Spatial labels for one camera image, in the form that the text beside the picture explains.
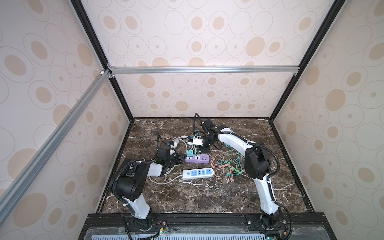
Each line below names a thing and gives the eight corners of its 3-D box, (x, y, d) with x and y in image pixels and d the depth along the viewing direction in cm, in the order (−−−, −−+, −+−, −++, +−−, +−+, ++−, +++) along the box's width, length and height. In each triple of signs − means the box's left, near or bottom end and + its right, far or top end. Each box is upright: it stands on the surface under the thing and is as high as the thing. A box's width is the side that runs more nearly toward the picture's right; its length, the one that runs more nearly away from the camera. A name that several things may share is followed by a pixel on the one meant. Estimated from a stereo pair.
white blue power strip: (183, 179, 90) (182, 177, 87) (182, 172, 93) (182, 170, 90) (213, 177, 91) (214, 174, 89) (212, 170, 94) (213, 167, 91)
